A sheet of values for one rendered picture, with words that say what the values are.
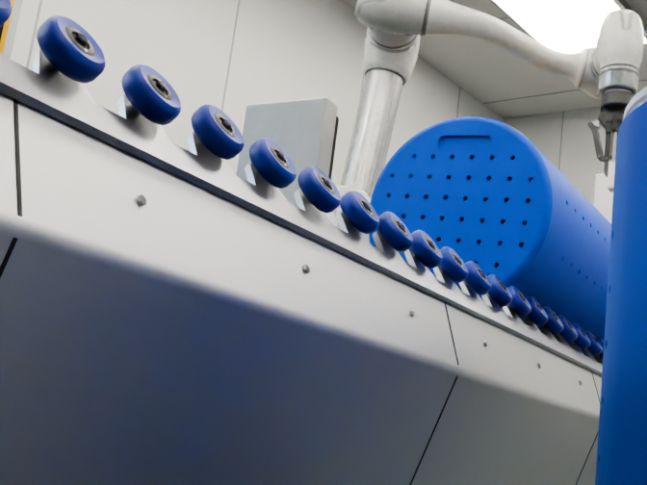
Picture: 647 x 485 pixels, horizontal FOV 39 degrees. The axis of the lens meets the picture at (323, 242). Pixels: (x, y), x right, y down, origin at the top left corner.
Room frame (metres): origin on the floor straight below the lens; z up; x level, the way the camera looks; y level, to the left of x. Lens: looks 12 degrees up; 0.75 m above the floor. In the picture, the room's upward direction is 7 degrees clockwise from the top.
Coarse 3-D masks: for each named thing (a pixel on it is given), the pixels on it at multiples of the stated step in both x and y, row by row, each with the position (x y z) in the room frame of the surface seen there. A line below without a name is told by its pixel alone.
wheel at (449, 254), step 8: (448, 248) 1.03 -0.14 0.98; (448, 256) 1.03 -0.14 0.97; (456, 256) 1.04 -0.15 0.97; (440, 264) 1.03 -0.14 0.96; (448, 264) 1.03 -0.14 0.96; (456, 264) 1.03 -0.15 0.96; (464, 264) 1.06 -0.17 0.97; (448, 272) 1.03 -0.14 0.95; (456, 272) 1.03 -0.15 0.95; (464, 272) 1.03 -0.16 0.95; (456, 280) 1.04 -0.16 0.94
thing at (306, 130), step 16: (256, 112) 0.92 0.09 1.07; (272, 112) 0.91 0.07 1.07; (288, 112) 0.90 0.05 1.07; (304, 112) 0.89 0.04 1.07; (320, 112) 0.88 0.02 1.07; (336, 112) 0.90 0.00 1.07; (256, 128) 0.92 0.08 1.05; (272, 128) 0.91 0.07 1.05; (288, 128) 0.90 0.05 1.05; (304, 128) 0.89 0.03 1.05; (320, 128) 0.88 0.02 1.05; (336, 128) 0.91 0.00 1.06; (288, 144) 0.90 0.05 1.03; (304, 144) 0.89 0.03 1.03; (320, 144) 0.88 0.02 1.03; (240, 160) 0.93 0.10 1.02; (304, 160) 0.89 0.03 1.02; (320, 160) 0.88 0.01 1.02; (240, 176) 0.93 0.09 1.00; (288, 192) 0.90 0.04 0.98
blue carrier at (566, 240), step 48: (432, 144) 1.30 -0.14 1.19; (480, 144) 1.27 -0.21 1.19; (528, 144) 1.23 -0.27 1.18; (384, 192) 1.34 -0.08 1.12; (432, 192) 1.30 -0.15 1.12; (480, 192) 1.26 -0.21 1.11; (528, 192) 1.22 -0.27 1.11; (576, 192) 1.35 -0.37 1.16; (432, 240) 1.29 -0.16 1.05; (480, 240) 1.26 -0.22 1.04; (528, 240) 1.22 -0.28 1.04; (576, 240) 1.31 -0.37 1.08; (528, 288) 1.28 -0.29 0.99; (576, 288) 1.39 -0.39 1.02
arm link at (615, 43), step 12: (612, 12) 2.04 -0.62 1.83; (624, 12) 2.03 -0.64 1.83; (612, 24) 2.03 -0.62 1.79; (624, 24) 2.02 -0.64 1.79; (636, 24) 2.02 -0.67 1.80; (600, 36) 2.06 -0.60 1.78; (612, 36) 2.02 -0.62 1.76; (624, 36) 2.01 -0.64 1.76; (636, 36) 2.02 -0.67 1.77; (600, 48) 2.06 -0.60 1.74; (612, 48) 2.02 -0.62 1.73; (624, 48) 2.01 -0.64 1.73; (636, 48) 2.02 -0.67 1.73; (600, 60) 2.06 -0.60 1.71; (612, 60) 2.03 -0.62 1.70; (624, 60) 2.02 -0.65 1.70; (636, 60) 2.03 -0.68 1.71
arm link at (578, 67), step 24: (432, 0) 2.07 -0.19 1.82; (432, 24) 2.09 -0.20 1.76; (456, 24) 2.08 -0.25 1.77; (480, 24) 2.08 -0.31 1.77; (504, 24) 2.10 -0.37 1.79; (504, 48) 2.15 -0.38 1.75; (528, 48) 2.15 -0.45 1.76; (552, 72) 2.23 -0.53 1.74; (576, 72) 2.19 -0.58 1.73; (600, 96) 2.24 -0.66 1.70
